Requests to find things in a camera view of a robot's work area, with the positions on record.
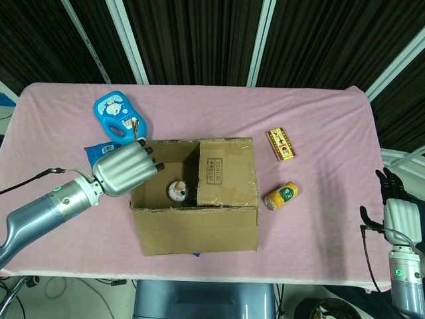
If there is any blue object beside table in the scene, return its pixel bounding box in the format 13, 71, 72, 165
0, 92, 17, 108

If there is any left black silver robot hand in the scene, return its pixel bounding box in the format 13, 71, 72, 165
92, 139, 166, 197

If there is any black round bin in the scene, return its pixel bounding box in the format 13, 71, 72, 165
294, 297, 363, 319

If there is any wide white partition post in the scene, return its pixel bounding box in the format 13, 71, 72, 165
106, 0, 149, 86

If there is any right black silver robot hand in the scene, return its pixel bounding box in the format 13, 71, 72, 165
360, 167, 421, 247

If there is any round jar with printed lid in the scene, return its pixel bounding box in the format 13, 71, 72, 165
165, 179, 190, 202

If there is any red yellow small box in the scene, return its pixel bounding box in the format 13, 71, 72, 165
265, 127, 298, 163

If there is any black cable of right hand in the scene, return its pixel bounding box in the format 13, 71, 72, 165
360, 224, 416, 293

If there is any thin grey partition post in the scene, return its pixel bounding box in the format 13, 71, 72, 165
61, 0, 111, 84

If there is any large brown cardboard box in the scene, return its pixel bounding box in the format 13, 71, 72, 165
128, 119, 260, 257

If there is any white slanted partition post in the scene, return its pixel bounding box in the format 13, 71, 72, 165
363, 25, 425, 101

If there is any pink tablecloth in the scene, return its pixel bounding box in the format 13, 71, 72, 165
0, 82, 399, 292

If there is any blue snack bag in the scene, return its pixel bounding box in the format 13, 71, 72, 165
84, 142, 122, 167

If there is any black cable of left hand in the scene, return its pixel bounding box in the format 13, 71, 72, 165
0, 167, 96, 195

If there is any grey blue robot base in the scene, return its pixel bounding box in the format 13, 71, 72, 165
132, 279, 277, 319

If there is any black cable of hand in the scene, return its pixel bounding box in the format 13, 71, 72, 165
360, 224, 416, 293
0, 167, 96, 195

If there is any blue detergent bottle with handle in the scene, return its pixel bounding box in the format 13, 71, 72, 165
93, 90, 148, 146

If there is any yellow drink can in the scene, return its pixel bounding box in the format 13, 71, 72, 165
264, 181, 299, 211

